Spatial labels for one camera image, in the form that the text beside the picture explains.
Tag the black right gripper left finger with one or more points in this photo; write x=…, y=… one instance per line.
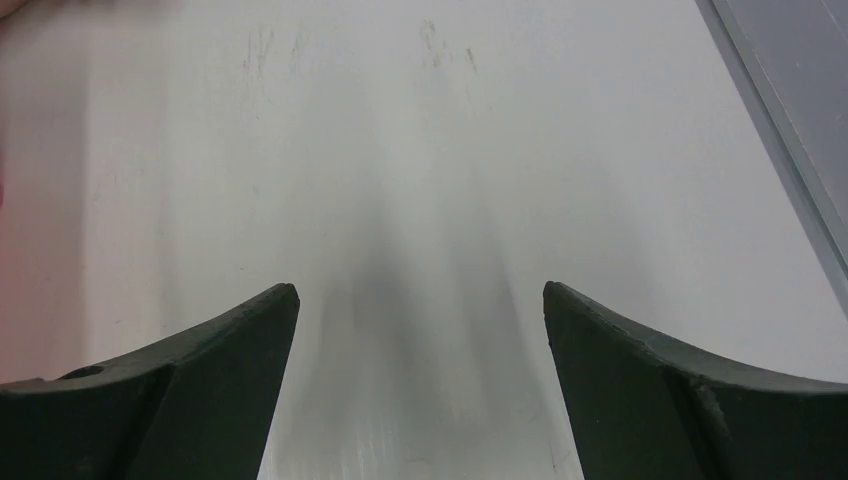
x=195, y=405

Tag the grey aluminium frame rail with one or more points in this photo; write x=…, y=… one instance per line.
x=788, y=60

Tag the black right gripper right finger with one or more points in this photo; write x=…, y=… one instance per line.
x=645, y=405

